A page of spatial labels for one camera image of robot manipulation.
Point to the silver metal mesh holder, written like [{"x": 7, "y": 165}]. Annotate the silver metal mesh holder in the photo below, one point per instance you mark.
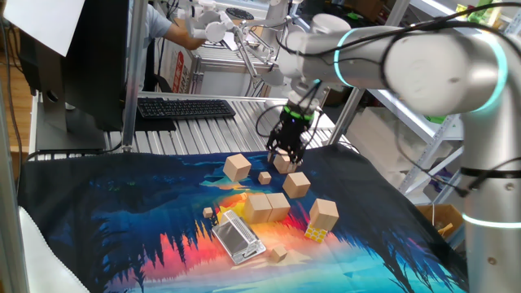
[{"x": 236, "y": 242}]

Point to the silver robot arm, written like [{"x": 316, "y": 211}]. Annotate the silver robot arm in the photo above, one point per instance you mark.
[{"x": 427, "y": 69}]

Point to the green yellow bottles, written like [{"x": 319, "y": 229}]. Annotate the green yellow bottles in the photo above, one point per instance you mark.
[{"x": 476, "y": 12}]

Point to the green plastic object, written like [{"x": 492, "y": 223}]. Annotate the green plastic object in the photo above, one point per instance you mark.
[{"x": 435, "y": 119}]

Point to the black computer monitor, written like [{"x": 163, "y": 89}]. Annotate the black computer monitor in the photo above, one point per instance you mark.
[{"x": 97, "y": 61}]

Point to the person forearm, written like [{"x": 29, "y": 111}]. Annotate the person forearm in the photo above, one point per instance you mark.
[{"x": 183, "y": 37}]

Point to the small wooden cube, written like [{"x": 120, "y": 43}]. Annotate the small wooden cube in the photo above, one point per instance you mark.
[
  {"x": 278, "y": 254},
  {"x": 207, "y": 212},
  {"x": 264, "y": 177}
]

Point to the aluminium vertical post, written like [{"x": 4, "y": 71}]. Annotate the aluminium vertical post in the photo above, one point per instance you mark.
[{"x": 134, "y": 81}]

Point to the person in blue shirt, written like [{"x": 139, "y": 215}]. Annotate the person in blue shirt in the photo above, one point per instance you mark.
[{"x": 156, "y": 22}]

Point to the large wooden cube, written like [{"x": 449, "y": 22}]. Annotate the large wooden cube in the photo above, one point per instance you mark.
[
  {"x": 296, "y": 185},
  {"x": 280, "y": 206},
  {"x": 283, "y": 164},
  {"x": 237, "y": 167},
  {"x": 257, "y": 208},
  {"x": 323, "y": 215}
]

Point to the white foam pieces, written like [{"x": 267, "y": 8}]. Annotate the white foam pieces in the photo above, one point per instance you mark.
[{"x": 378, "y": 138}]

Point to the colourful forest print cloth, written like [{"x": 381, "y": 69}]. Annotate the colourful forest print cloth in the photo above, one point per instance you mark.
[{"x": 122, "y": 211}]

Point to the white paper sheet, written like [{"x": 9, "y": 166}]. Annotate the white paper sheet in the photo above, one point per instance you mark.
[{"x": 45, "y": 20}]

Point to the Rubik's cube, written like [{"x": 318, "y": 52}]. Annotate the Rubik's cube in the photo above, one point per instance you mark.
[{"x": 315, "y": 234}]

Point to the black round disc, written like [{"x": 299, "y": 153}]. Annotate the black round disc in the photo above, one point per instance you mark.
[{"x": 240, "y": 13}]

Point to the white metal shelf rack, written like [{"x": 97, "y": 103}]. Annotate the white metal shelf rack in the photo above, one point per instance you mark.
[{"x": 415, "y": 118}]

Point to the cardboard box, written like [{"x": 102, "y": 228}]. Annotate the cardboard box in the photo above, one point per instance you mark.
[{"x": 447, "y": 213}]

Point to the grey frame post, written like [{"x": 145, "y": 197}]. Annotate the grey frame post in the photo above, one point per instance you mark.
[{"x": 10, "y": 224}]

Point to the black keyboard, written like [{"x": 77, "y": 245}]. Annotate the black keyboard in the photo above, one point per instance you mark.
[{"x": 183, "y": 109}]

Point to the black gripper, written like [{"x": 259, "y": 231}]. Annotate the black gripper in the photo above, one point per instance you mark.
[{"x": 293, "y": 130}]

